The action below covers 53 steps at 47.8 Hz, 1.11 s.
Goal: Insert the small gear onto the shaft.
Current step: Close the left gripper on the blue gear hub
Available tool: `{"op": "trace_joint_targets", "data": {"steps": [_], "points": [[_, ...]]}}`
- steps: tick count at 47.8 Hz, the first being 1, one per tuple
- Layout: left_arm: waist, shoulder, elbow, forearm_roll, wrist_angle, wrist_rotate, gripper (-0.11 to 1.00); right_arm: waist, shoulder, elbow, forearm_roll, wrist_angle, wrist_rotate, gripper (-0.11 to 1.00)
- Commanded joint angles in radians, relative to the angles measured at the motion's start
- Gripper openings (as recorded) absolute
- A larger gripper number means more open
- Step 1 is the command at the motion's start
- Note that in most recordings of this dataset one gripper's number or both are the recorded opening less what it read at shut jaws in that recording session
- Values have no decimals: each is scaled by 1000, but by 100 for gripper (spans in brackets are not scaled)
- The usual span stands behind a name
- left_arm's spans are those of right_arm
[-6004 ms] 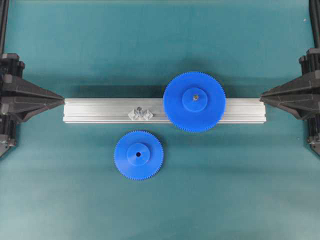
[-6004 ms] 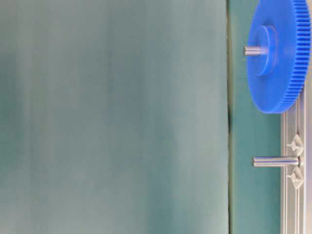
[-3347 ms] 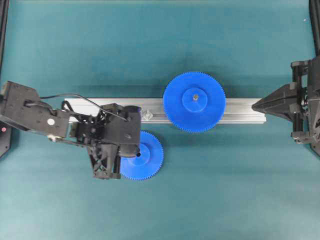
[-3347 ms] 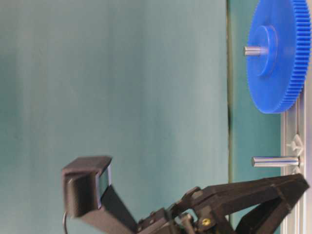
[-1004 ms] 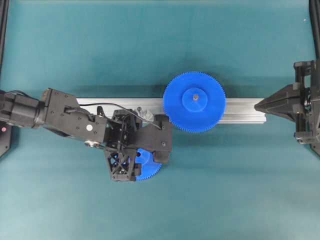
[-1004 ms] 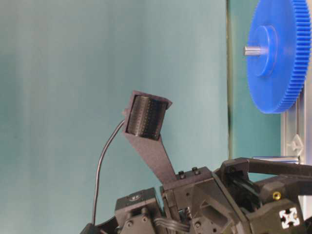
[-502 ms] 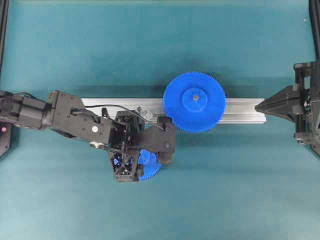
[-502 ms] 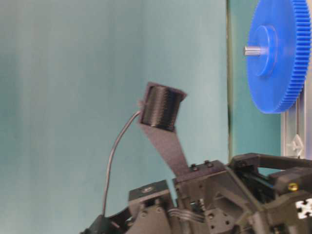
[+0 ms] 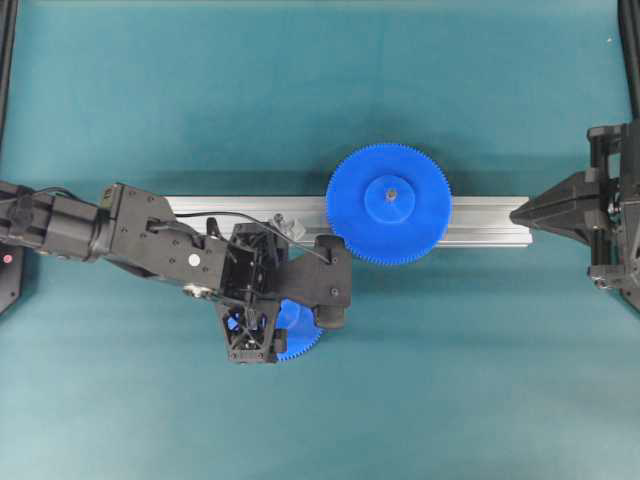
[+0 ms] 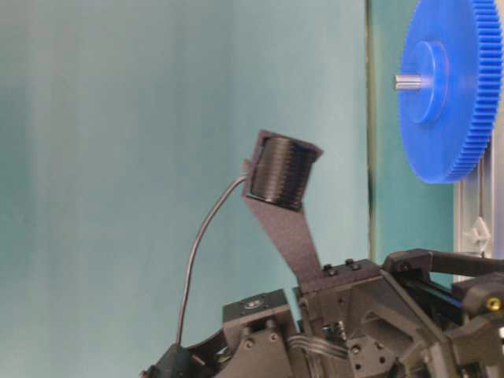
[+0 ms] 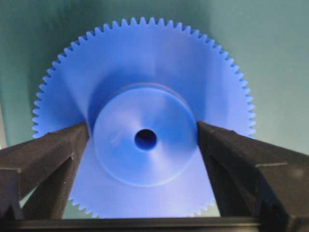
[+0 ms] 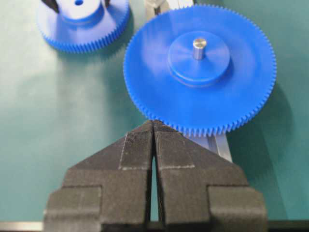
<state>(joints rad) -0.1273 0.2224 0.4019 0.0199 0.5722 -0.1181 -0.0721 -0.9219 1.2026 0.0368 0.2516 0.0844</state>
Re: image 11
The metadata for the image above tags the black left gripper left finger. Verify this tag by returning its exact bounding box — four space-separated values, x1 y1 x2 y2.
0 122 89 220

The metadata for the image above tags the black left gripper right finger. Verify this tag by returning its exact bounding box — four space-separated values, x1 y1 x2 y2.
197 121 309 232

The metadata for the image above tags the small blue plastic gear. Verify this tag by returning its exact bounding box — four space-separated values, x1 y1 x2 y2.
33 18 255 218

